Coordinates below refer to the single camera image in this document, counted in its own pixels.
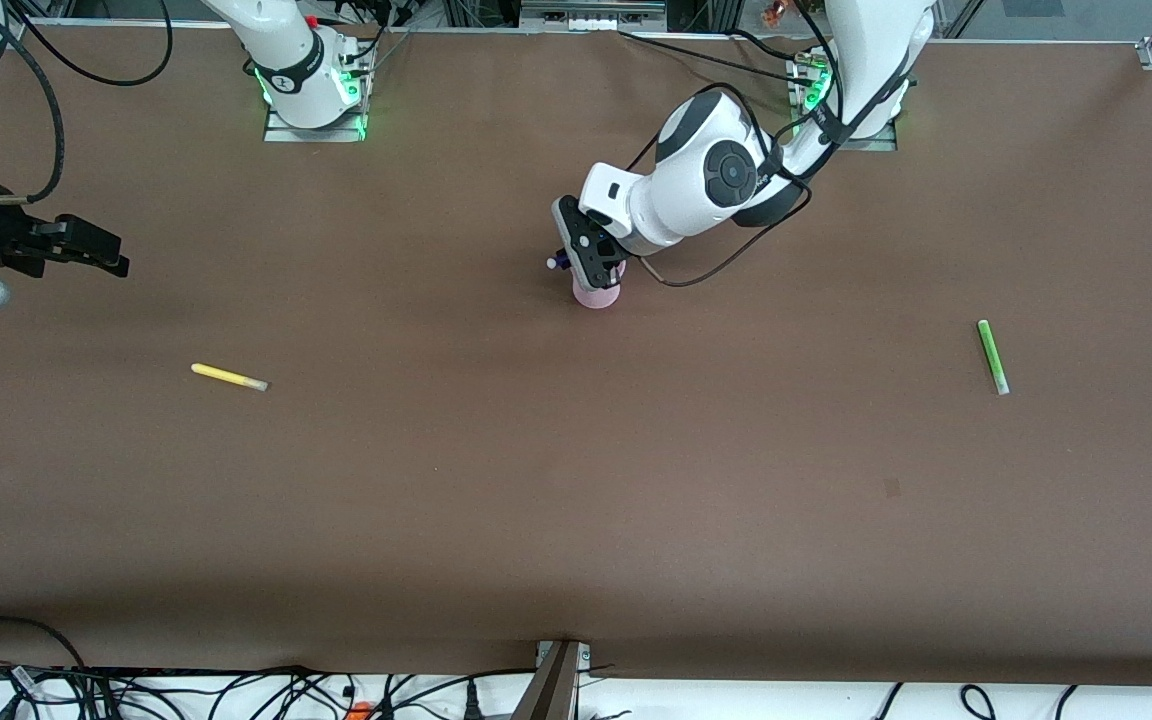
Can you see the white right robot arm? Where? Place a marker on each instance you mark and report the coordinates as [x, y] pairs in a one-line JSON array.
[[286, 50]]

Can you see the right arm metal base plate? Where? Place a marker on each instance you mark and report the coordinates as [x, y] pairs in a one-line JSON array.
[[286, 133]]

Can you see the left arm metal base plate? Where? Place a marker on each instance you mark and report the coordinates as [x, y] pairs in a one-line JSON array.
[[876, 145]]

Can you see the metal box behind table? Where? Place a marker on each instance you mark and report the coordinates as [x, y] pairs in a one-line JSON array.
[[591, 15]]

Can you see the metal table clamp bracket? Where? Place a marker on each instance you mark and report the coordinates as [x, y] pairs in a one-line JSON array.
[[558, 680]]

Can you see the green highlighter pen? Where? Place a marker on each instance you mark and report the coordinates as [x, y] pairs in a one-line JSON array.
[[992, 357]]

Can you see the yellow highlighter pen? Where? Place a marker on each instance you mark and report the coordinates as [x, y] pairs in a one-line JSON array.
[[226, 376]]

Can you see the copper coloured object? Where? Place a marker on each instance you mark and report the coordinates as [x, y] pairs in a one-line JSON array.
[[776, 12]]

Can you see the pink plastic cup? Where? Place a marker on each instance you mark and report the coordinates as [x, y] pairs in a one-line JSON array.
[[596, 298]]

